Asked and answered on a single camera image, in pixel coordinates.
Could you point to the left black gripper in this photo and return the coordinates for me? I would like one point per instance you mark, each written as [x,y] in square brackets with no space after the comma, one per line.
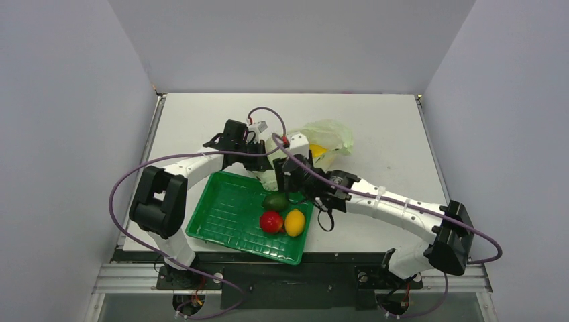
[261,163]

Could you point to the fake avocado half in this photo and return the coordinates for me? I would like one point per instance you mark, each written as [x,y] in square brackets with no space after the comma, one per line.
[275,202]

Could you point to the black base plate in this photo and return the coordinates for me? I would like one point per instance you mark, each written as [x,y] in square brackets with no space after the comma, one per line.
[319,281]

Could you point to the red fake fruit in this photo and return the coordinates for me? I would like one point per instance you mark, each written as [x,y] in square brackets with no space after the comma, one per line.
[271,222]

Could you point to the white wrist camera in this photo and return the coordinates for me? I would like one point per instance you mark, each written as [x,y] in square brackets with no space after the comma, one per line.
[298,144]
[255,131]

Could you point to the yellow fake fruit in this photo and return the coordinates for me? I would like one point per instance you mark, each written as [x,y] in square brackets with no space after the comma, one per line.
[294,223]
[317,150]

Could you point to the translucent pale green plastic bag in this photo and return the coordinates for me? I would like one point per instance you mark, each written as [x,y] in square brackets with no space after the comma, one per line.
[330,134]

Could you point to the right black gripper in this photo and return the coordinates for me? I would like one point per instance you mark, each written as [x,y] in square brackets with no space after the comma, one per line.
[290,168]

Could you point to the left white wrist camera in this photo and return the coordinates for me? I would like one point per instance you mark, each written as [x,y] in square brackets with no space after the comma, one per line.
[255,131]

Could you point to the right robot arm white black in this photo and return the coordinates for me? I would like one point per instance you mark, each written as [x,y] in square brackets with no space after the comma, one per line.
[444,243]

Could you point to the green plastic tray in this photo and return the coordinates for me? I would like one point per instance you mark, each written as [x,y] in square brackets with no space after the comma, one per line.
[228,214]

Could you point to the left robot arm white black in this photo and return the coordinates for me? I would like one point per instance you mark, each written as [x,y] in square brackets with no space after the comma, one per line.
[160,198]

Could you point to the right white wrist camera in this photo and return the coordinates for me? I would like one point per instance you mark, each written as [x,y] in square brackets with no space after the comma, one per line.
[298,144]

